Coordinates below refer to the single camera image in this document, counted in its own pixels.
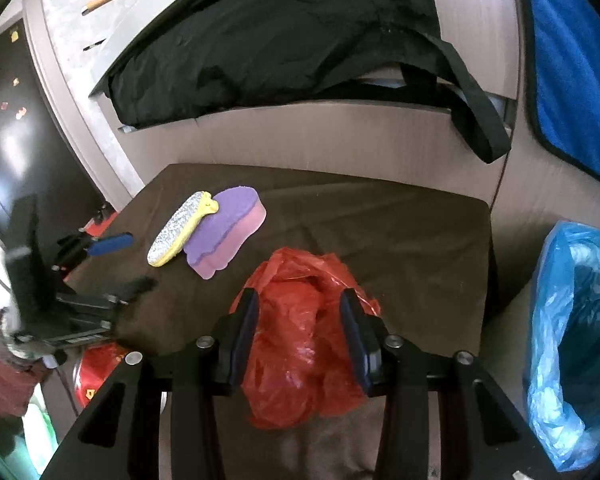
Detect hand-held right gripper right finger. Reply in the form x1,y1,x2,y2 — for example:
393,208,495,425
339,287,563,480

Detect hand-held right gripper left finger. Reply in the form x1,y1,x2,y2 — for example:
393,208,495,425
40,287,261,480

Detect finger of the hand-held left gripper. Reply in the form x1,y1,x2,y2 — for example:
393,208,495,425
55,277,157,321
52,231,135,273

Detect red plastic bag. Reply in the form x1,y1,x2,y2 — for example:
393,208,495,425
230,247,383,431

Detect blue plastic bin bag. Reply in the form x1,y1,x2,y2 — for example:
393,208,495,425
526,219,600,473

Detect person's left forearm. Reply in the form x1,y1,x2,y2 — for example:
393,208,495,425
0,310,46,418

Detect red silver snack bag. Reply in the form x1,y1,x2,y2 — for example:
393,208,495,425
73,344,131,408

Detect purple pink sponge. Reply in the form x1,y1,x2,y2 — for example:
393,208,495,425
184,186,267,280

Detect black fridge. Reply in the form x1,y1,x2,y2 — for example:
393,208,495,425
0,20,106,246

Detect small fridge magnets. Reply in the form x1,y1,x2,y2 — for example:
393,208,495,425
0,30,28,156

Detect white marble counter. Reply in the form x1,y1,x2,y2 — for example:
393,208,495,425
22,0,241,196

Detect black cloth bag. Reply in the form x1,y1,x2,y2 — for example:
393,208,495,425
105,0,512,163

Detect blue towel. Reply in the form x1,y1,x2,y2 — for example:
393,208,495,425
510,0,600,191

